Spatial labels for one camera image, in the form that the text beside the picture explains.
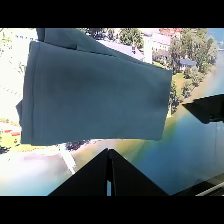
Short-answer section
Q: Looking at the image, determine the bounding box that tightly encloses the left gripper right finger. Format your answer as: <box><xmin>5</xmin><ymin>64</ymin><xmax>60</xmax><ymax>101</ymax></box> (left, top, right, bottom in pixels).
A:
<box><xmin>108</xmin><ymin>148</ymin><xmax>169</xmax><ymax>197</ymax></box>

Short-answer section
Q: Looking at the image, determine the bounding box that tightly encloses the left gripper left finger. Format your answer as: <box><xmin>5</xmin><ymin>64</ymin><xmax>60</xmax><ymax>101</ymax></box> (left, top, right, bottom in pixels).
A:
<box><xmin>48</xmin><ymin>148</ymin><xmax>110</xmax><ymax>197</ymax></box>

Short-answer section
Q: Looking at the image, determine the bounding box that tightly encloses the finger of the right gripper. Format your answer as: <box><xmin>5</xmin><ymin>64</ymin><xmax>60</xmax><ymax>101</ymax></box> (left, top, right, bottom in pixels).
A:
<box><xmin>182</xmin><ymin>93</ymin><xmax>224</xmax><ymax>125</ymax></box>

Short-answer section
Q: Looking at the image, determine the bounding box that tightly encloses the blue-grey garment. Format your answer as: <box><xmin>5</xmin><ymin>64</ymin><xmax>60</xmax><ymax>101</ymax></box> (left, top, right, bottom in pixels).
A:
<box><xmin>15</xmin><ymin>27</ymin><xmax>174</xmax><ymax>147</ymax></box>

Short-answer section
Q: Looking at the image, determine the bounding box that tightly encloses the silver frame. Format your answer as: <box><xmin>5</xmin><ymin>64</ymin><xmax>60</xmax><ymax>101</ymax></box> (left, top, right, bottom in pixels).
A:
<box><xmin>195</xmin><ymin>181</ymin><xmax>224</xmax><ymax>197</ymax></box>

